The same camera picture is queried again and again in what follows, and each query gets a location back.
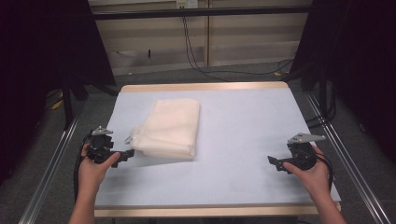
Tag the black horizontal bar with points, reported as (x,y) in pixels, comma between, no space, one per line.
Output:
(202,13)

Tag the yellow floor tape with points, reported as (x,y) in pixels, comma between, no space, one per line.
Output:
(57,104)

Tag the black curtain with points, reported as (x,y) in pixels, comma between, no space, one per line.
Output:
(358,62)
(37,62)

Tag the person's left hand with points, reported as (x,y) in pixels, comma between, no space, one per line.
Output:
(91,175)

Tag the person's right hand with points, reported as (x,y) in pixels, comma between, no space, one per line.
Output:
(316,180)

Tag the white mesh laundry bag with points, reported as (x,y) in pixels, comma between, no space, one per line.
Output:
(171,127)

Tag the light blue table mat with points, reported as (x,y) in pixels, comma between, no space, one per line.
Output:
(243,130)

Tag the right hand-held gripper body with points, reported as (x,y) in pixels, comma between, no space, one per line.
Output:
(303,155)

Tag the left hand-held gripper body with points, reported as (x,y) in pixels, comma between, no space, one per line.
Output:
(99,149)

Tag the metal floor rail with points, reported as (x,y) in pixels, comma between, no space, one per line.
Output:
(46,177)
(351,168)

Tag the wooden table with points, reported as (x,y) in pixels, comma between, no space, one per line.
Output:
(202,86)

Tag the black metal stand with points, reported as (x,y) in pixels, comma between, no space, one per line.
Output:
(67,105)

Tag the white wall outlet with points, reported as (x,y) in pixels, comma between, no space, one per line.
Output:
(186,3)

